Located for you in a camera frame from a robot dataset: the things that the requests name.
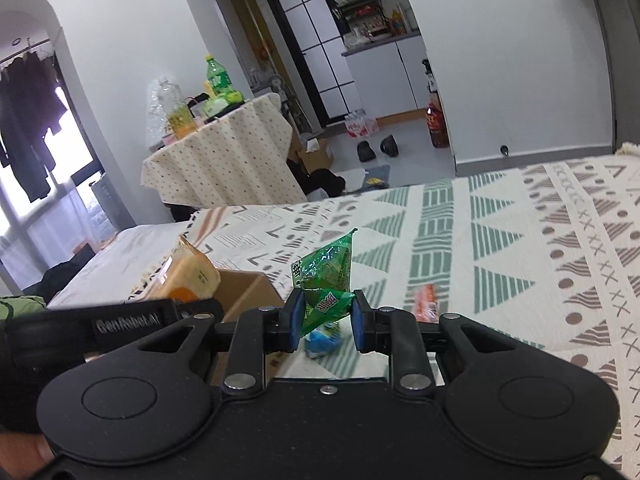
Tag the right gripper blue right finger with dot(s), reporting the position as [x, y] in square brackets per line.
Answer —
[362, 318]

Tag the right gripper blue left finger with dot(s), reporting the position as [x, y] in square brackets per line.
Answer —
[290, 322]

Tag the green snack packet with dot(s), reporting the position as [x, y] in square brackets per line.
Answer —
[324, 278]

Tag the blue green candy packet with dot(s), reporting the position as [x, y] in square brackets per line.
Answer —
[323, 340]

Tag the brown cardboard box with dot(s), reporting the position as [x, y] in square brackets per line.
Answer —
[187, 274]

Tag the orange snack packet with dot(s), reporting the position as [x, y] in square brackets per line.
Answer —
[425, 307]

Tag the small cardboard box on floor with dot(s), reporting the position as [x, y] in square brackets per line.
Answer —
[316, 154]

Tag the left black slipper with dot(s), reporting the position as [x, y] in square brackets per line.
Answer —
[365, 152]

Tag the black slipper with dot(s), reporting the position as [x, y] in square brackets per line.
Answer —
[389, 146]
[365, 152]

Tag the dotted tablecloth table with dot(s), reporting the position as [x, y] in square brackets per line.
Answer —
[238, 159]

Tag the right black slipper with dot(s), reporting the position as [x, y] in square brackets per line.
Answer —
[389, 146]

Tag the water bottle pack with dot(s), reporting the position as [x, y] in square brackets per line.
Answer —
[359, 125]

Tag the brown oil bottle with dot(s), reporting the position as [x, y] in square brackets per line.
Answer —
[436, 126]

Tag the patterned bed blanket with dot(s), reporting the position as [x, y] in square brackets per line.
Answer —
[547, 254]

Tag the clear plastic bottle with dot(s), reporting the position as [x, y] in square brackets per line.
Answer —
[178, 114]

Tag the hanging dark clothes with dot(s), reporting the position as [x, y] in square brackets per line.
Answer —
[30, 109]

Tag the green soda bottle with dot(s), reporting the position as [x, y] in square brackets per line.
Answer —
[218, 77]

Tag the white kitchen cabinet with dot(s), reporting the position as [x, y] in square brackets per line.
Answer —
[390, 76]

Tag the black framed glass door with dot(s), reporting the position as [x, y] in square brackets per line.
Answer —
[316, 46]

